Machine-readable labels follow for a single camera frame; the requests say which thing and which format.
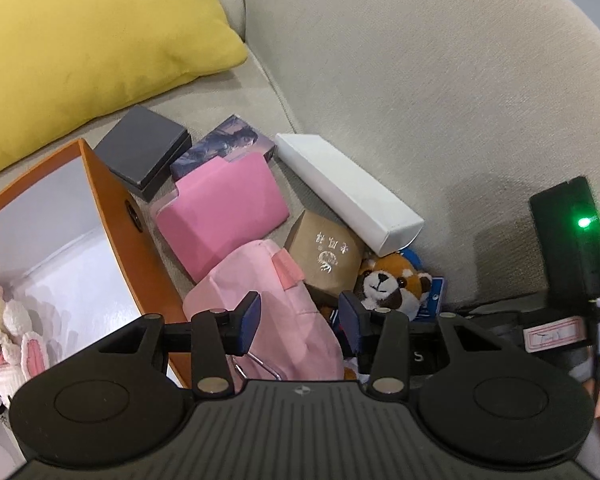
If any white long box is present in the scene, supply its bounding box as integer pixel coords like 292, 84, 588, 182
275, 132, 425, 257

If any pink flap pouch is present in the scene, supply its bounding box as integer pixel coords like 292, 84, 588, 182
155, 152, 291, 283

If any orange storage box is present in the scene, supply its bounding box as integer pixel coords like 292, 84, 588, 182
0, 139, 191, 480

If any brown gift box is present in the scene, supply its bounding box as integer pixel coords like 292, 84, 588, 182
284, 210, 368, 306

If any dark grey box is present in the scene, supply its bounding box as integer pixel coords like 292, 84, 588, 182
94, 105, 192, 202

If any purple printed box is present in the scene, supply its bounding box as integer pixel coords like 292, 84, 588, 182
170, 115, 278, 181

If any white crochet flower doll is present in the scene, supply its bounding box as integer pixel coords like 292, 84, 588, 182
0, 280, 51, 401

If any pink cloth bag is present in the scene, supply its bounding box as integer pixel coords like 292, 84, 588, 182
182, 240, 346, 381

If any blue paper tag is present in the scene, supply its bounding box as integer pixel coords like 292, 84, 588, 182
397, 247, 447, 322

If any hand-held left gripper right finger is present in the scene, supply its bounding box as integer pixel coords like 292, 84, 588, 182
339, 291, 528, 397

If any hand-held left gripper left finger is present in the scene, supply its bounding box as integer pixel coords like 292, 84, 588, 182
97, 291, 262, 400

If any yellow pillow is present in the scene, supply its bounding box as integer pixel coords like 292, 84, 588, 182
0, 0, 249, 186

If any beige sofa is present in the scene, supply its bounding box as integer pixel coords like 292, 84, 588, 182
0, 0, 600, 480

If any red panda plush toy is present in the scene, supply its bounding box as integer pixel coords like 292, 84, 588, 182
352, 252, 433, 323

